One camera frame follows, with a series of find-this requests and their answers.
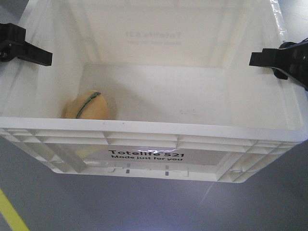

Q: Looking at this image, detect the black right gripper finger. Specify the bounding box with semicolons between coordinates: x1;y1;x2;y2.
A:
249;38;308;90

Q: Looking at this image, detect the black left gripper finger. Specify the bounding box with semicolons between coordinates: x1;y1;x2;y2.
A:
0;23;52;66

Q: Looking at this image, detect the yellow plush egg toy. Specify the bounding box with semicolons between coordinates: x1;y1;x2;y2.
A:
62;90;109;120

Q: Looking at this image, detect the white plastic tote box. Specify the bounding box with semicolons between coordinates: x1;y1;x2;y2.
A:
0;0;308;183

